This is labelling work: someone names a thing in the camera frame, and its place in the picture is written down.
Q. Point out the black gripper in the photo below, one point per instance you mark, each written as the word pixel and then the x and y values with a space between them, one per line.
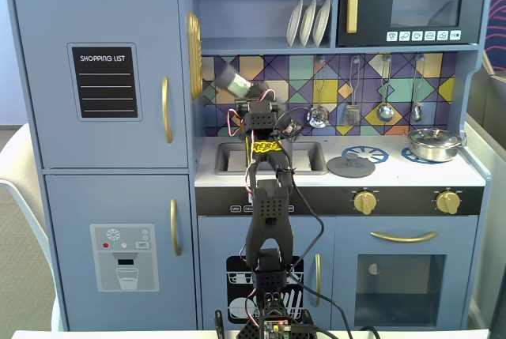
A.
pixel 256 89

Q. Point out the gray salt shaker with label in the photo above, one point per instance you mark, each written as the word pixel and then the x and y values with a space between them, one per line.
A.
pixel 237 83

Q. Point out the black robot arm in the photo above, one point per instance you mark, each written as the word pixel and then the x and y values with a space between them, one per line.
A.
pixel 269 212

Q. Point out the metal skimmer utensil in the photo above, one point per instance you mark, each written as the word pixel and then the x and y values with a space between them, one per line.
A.
pixel 318 117

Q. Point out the gray sink basin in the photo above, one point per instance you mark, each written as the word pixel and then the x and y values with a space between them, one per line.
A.
pixel 316 157

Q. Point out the white toy plate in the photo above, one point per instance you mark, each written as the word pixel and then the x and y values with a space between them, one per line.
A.
pixel 307 23
pixel 322 21
pixel 294 23

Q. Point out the blue toy kitchen unit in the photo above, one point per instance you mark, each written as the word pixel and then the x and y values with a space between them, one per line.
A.
pixel 257 11

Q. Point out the metal slotted spatula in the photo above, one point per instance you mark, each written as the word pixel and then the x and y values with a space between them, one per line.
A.
pixel 352 115

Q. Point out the gray pot lid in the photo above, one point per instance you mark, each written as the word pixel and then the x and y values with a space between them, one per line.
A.
pixel 352 169

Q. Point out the metal ladle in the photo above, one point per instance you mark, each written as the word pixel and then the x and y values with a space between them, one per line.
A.
pixel 385 113

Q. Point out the toy microwave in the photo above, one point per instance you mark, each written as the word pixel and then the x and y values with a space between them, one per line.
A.
pixel 375 19

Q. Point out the gold stove knob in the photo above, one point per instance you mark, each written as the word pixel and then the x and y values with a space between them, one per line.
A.
pixel 365 202
pixel 448 202

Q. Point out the black shopping list chalkboard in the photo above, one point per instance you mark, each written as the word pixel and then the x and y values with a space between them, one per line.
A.
pixel 104 90

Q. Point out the metal spoon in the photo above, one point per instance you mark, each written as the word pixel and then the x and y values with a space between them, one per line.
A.
pixel 416 113

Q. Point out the blue oven door with window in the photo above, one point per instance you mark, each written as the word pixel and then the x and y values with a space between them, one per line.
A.
pixel 348 244

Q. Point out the steel pot lid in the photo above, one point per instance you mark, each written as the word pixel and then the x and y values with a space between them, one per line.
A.
pixel 433 135

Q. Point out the steel cooking pot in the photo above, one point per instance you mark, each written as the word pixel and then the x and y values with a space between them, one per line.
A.
pixel 433 155

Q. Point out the blue fridge door with dispenser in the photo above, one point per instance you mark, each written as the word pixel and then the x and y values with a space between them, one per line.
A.
pixel 79 204

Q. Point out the blue fridge door with chalkboard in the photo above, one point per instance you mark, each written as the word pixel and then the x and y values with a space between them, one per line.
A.
pixel 47 117

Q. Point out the robot controller circuit board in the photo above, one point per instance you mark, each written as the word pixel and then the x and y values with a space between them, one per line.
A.
pixel 276 327

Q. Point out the black clamp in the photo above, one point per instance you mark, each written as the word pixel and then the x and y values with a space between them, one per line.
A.
pixel 219 325

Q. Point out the white chair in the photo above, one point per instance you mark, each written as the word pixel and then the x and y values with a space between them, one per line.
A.
pixel 20 157

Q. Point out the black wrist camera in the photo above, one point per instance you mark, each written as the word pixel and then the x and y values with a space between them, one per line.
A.
pixel 288 125

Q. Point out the gold toy wall phone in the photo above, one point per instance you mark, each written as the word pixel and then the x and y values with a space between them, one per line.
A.
pixel 194 54

